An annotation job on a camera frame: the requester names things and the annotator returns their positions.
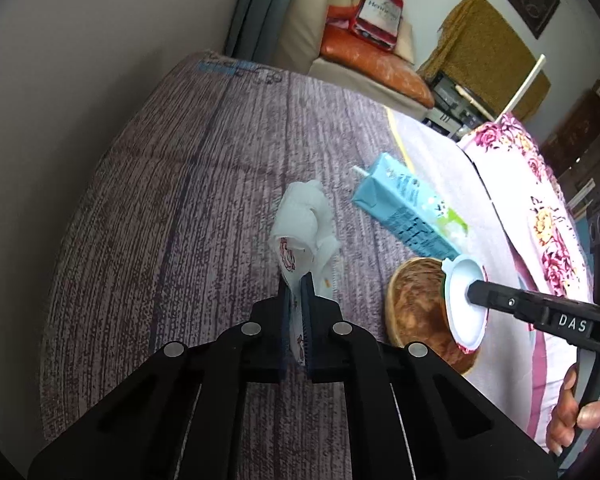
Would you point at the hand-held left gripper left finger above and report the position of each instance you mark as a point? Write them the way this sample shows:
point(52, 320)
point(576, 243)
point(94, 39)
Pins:
point(282, 330)

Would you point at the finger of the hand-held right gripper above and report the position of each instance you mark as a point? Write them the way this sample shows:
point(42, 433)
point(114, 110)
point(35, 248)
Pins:
point(500, 300)

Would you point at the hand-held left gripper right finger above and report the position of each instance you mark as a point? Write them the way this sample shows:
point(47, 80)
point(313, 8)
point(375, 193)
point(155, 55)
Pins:
point(308, 330)

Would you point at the white plastic cup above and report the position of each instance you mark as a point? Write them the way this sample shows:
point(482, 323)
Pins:
point(462, 315)

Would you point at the woven brown basket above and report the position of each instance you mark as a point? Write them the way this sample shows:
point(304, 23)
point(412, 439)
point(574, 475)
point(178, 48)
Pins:
point(415, 305)

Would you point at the white printed tissue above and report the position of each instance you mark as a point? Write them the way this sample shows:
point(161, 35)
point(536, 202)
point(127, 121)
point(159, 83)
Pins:
point(300, 225)

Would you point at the person's right hand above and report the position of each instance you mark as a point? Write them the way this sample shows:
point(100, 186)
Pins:
point(562, 415)

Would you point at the pink floral blanket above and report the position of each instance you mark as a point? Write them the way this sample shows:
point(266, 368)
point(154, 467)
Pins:
point(545, 220)

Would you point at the blue drink carton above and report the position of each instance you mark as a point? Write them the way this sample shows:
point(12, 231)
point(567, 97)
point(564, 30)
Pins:
point(410, 205)

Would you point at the brown wooden cabinet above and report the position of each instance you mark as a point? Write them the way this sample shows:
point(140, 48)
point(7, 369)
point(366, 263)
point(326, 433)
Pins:
point(580, 130)

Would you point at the stereo equipment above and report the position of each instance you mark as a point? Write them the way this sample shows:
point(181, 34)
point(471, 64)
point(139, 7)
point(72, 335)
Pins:
point(455, 105)

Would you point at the white pole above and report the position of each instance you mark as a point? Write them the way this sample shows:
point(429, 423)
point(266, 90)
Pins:
point(525, 85)

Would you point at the yellow cloth cover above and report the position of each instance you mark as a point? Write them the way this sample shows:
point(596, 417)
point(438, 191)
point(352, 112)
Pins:
point(480, 45)

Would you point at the orange seat cushion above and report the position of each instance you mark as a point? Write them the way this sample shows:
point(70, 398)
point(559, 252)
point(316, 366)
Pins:
point(375, 65)

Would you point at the cream sofa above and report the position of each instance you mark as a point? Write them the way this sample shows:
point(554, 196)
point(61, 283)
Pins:
point(300, 30)

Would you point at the red and white bag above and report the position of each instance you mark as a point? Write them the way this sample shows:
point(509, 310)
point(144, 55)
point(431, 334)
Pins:
point(377, 15)

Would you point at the blue grey curtain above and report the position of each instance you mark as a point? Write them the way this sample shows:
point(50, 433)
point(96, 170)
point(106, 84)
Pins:
point(260, 10)

